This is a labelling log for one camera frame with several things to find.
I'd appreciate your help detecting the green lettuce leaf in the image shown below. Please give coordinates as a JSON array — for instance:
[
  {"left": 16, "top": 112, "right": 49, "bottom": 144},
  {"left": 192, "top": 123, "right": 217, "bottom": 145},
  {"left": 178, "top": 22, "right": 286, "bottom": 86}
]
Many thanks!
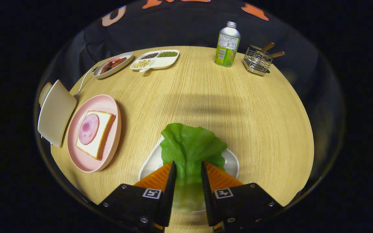
[{"left": 160, "top": 123, "right": 228, "bottom": 211}]

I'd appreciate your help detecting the black backdrop cloth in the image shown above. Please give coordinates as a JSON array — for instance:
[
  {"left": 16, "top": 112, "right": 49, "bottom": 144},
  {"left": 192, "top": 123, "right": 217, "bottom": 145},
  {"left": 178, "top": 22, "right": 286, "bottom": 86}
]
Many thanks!
[{"left": 36, "top": 0, "right": 344, "bottom": 136}]

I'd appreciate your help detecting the white toaster cable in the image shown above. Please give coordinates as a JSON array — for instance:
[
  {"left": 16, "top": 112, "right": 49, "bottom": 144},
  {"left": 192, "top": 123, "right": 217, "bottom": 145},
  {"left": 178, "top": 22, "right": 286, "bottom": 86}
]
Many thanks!
[{"left": 73, "top": 66, "right": 98, "bottom": 96}]

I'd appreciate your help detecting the pink ham slice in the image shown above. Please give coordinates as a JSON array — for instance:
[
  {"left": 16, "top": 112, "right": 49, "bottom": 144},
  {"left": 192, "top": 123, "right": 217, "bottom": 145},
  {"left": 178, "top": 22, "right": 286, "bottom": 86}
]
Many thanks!
[{"left": 78, "top": 113, "right": 100, "bottom": 145}]

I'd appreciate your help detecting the pink round plate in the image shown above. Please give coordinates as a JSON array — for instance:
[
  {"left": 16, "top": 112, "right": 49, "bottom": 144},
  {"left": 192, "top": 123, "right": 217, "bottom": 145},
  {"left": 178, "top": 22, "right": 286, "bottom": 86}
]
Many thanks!
[{"left": 67, "top": 94, "right": 122, "bottom": 173}]

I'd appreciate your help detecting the green label metal bottle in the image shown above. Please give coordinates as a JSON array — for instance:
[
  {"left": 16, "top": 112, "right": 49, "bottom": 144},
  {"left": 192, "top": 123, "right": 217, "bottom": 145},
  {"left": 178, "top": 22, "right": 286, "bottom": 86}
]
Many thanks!
[{"left": 215, "top": 21, "right": 241, "bottom": 68}]

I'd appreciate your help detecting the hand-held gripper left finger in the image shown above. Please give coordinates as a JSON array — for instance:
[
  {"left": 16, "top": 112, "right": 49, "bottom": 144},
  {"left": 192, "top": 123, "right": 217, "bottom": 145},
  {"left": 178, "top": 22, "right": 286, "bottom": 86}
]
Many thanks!
[{"left": 97, "top": 161, "right": 177, "bottom": 233}]

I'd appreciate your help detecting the pile of soybeans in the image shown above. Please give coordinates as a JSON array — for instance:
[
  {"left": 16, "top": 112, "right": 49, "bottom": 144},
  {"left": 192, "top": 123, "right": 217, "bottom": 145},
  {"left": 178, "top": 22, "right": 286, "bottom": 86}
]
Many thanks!
[{"left": 132, "top": 59, "right": 152, "bottom": 69}]

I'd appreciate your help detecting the white divided bean tray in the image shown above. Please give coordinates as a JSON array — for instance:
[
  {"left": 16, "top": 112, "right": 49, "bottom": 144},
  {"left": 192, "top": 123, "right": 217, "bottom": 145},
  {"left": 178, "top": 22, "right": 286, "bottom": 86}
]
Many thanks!
[{"left": 130, "top": 49, "right": 180, "bottom": 72}]

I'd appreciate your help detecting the white rounded rectangular plate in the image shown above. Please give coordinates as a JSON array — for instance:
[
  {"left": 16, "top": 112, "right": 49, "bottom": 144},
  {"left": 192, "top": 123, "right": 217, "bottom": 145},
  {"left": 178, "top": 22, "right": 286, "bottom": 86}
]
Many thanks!
[{"left": 138, "top": 135, "right": 240, "bottom": 212}]

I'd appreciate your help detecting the round white plate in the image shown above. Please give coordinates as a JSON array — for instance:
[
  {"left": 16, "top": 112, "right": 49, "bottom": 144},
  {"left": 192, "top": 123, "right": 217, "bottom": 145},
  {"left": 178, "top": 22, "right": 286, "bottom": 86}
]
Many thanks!
[{"left": 93, "top": 52, "right": 134, "bottom": 79}]

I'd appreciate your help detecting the white toaster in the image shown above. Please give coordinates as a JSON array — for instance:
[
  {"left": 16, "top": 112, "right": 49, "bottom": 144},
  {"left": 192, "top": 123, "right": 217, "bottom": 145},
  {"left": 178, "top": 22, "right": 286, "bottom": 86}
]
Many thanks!
[{"left": 38, "top": 80, "right": 77, "bottom": 148}]

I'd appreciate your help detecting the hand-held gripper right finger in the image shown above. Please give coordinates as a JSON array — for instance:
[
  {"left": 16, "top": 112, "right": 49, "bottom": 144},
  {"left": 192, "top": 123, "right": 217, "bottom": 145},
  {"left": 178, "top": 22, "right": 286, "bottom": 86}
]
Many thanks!
[{"left": 201, "top": 161, "right": 284, "bottom": 233}]

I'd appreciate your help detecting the toasted bread slice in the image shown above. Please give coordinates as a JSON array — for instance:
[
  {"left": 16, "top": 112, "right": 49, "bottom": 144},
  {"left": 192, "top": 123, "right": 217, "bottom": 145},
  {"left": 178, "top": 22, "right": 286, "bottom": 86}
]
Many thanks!
[{"left": 39, "top": 82, "right": 52, "bottom": 107}]

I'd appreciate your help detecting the metal wire basket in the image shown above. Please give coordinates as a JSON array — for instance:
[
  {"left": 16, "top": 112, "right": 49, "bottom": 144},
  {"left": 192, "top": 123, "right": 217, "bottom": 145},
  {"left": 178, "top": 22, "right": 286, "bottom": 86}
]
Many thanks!
[{"left": 243, "top": 45, "right": 273, "bottom": 76}]

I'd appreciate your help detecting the white square bread slice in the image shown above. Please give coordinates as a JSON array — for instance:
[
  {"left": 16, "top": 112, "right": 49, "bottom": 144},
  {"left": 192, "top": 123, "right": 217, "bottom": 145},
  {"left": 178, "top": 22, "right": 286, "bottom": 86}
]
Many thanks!
[{"left": 76, "top": 111, "right": 116, "bottom": 161}]

